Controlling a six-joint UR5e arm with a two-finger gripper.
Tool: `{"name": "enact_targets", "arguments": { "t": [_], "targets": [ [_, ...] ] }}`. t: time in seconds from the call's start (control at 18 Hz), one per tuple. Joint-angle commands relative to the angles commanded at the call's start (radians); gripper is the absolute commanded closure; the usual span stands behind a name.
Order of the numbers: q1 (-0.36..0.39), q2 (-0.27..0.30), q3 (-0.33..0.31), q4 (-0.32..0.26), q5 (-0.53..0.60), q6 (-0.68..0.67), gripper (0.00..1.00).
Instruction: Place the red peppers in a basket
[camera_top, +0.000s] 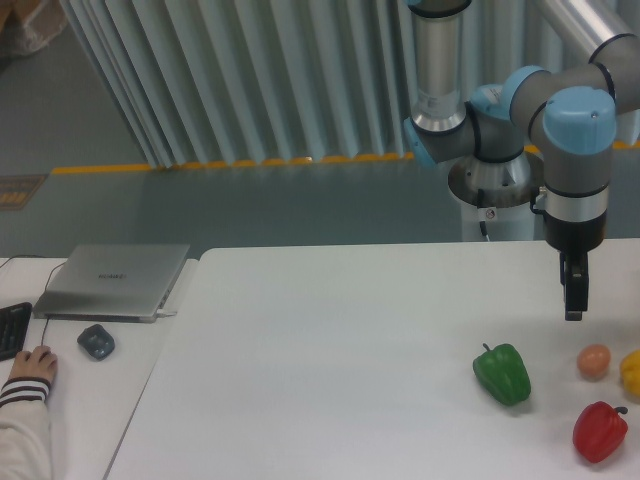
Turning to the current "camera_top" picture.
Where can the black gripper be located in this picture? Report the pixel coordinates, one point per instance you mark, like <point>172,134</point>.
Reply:
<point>574,238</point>

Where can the red bell pepper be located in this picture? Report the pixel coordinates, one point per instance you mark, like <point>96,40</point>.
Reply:
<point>599,430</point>

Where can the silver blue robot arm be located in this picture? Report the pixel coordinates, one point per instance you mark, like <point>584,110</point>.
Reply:
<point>539,139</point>

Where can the white striped sleeve forearm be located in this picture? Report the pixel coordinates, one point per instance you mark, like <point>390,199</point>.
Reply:
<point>25,429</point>

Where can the person's hand on mouse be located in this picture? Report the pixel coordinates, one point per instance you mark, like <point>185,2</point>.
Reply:
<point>41,363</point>

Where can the brown egg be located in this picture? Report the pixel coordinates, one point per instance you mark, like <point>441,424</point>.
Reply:
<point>593,361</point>

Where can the yellow bell pepper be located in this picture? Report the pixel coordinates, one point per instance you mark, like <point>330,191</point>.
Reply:
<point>629,370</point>

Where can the green bell pepper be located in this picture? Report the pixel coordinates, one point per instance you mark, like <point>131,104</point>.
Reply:
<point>501,372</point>

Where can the white folding screen partition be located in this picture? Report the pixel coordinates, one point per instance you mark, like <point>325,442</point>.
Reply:
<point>256,81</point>

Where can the silver closed laptop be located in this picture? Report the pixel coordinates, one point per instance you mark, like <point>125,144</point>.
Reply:
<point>113,282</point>

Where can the dark grey small dish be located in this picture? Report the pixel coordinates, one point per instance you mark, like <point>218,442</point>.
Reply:
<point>96,342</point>

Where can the black keyboard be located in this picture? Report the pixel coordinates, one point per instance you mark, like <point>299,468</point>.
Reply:
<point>14,323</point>

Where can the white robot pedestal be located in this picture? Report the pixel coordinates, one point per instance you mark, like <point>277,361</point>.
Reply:
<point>497,225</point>

